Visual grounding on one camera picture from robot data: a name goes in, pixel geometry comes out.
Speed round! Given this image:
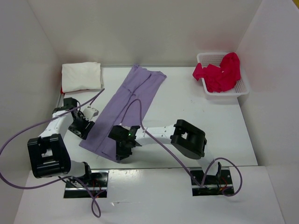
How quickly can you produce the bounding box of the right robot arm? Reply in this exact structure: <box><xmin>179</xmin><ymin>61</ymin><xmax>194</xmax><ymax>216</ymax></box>
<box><xmin>108</xmin><ymin>119</ymin><xmax>221</xmax><ymax>184</ymax></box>

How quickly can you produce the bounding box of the white laundry basket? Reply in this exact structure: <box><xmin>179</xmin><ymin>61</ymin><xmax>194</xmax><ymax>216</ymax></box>
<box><xmin>193</xmin><ymin>52</ymin><xmax>249</xmax><ymax>100</ymax></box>

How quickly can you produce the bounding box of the white t shirt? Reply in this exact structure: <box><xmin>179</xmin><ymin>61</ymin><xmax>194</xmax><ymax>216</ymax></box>
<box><xmin>61</xmin><ymin>62</ymin><xmax>103</xmax><ymax>93</ymax></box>

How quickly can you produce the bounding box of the pink t shirt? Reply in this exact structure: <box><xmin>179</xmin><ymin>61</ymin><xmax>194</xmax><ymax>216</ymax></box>
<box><xmin>192</xmin><ymin>52</ymin><xmax>241</xmax><ymax>93</ymax></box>

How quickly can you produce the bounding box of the lavender t shirt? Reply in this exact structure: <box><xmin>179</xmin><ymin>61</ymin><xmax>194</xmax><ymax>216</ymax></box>
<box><xmin>79</xmin><ymin>65</ymin><xmax>167</xmax><ymax>162</ymax></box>

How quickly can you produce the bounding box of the purple cable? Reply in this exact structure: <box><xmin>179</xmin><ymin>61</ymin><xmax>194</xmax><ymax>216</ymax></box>
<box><xmin>120</xmin><ymin>98</ymin><xmax>244</xmax><ymax>197</ymax></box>
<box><xmin>0</xmin><ymin>88</ymin><xmax>107</xmax><ymax>217</ymax></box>

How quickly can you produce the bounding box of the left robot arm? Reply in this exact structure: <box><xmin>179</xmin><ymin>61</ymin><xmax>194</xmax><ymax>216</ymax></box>
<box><xmin>27</xmin><ymin>98</ymin><xmax>99</xmax><ymax>187</ymax></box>

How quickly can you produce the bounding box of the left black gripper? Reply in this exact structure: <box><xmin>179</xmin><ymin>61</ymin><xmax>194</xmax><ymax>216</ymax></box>
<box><xmin>67</xmin><ymin>112</ymin><xmax>95</xmax><ymax>140</ymax></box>

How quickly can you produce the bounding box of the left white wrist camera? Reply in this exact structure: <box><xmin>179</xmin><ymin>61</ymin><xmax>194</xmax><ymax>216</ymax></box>
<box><xmin>83</xmin><ymin>106</ymin><xmax>99</xmax><ymax>121</ymax></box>

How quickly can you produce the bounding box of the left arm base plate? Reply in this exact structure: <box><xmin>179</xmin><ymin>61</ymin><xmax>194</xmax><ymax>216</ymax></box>
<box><xmin>64</xmin><ymin>169</ymin><xmax>109</xmax><ymax>199</ymax></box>

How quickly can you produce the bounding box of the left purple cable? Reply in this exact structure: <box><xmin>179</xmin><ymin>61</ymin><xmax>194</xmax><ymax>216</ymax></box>
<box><xmin>0</xmin><ymin>88</ymin><xmax>107</xmax><ymax>217</ymax></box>

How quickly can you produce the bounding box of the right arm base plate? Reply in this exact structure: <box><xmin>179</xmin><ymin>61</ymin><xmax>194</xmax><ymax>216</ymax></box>
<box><xmin>191</xmin><ymin>168</ymin><xmax>235</xmax><ymax>196</ymax></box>

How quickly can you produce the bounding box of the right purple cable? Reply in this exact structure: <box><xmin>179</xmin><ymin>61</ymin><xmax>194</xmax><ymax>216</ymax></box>
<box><xmin>120</xmin><ymin>98</ymin><xmax>244</xmax><ymax>197</ymax></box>

